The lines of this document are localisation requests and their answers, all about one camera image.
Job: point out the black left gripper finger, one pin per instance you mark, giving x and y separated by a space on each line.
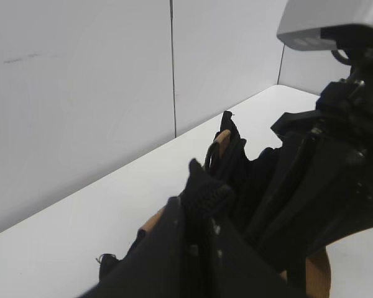
160 265

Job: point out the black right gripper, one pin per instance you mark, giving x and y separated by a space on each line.
322 188

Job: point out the black tote bag brown handles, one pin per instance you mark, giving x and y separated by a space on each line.
219 200

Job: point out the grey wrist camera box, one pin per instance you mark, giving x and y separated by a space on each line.
327 25

